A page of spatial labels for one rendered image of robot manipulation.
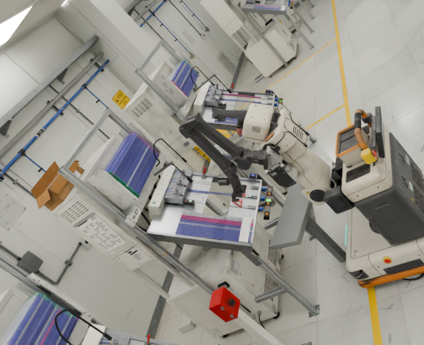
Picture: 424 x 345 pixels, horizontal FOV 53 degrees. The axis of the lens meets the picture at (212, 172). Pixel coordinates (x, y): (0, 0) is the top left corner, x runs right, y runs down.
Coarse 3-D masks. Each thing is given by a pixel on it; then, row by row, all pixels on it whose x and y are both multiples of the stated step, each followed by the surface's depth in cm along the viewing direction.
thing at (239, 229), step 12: (192, 216) 296; (204, 216) 296; (216, 216) 295; (228, 216) 295; (180, 228) 287; (192, 228) 287; (204, 228) 287; (216, 228) 286; (228, 228) 286; (240, 228) 286; (252, 228) 286; (228, 240) 279; (240, 240) 277
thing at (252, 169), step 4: (252, 164) 356; (252, 168) 352; (256, 168) 358; (248, 172) 354; (252, 172) 354; (256, 172) 354; (260, 172) 359; (264, 176) 362; (276, 192) 363; (280, 196) 364; (284, 200) 366; (312, 208) 382; (312, 212) 378; (312, 216) 374
